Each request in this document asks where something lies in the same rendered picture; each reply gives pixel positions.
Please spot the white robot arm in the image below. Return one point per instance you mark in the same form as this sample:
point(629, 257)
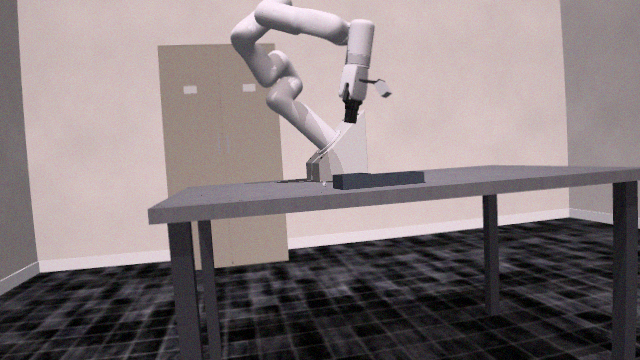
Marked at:
point(271, 14)

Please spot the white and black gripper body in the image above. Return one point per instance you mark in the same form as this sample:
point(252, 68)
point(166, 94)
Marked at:
point(351, 74)

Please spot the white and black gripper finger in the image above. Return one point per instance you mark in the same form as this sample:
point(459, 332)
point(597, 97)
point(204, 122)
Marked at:
point(349, 106)
point(357, 103)

